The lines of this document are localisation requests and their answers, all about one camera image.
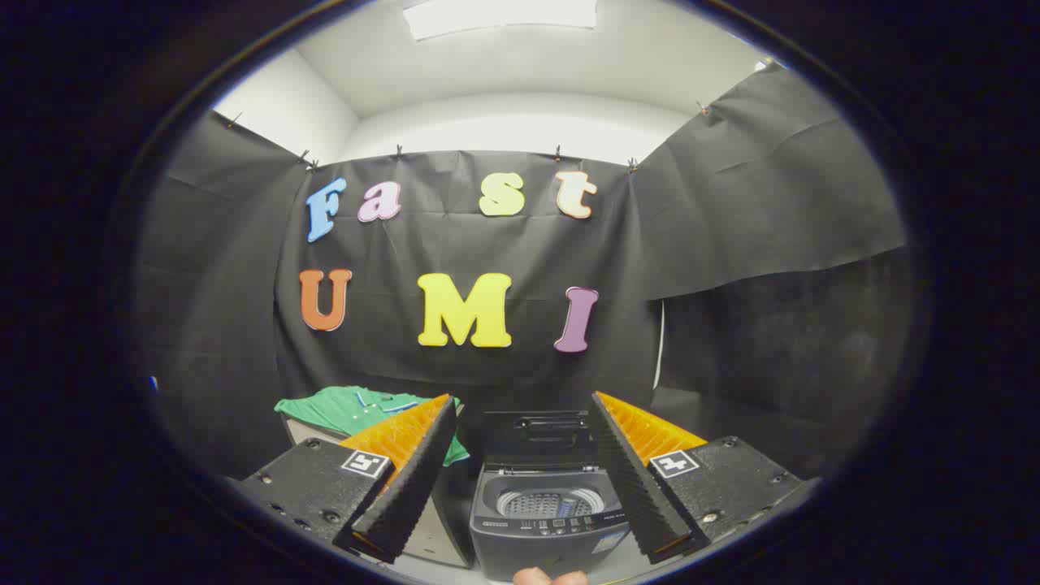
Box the ceiling light panel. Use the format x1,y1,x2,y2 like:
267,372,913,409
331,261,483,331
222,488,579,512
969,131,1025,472
404,0,598,41

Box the grey white cabinet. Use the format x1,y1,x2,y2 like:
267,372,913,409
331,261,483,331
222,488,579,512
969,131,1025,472
280,414,476,568

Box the black backdrop cloth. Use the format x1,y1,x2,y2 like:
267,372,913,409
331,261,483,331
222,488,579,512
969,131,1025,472
134,61,909,480

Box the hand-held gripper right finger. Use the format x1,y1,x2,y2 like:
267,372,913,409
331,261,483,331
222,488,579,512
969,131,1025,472
589,391,821,566

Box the row of small cloth clips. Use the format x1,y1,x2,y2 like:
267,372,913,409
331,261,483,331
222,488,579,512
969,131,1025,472
227,99,712,173

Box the dark washing machine lid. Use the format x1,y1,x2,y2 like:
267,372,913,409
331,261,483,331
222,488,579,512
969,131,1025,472
481,410,598,470

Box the green polo shirt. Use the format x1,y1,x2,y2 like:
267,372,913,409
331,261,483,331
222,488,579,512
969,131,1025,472
274,386,470,466

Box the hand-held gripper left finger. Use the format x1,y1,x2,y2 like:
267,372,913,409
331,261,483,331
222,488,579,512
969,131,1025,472
230,394,458,564

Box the dark grey washing machine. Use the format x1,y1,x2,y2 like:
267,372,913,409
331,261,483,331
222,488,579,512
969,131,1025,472
470,463,631,582

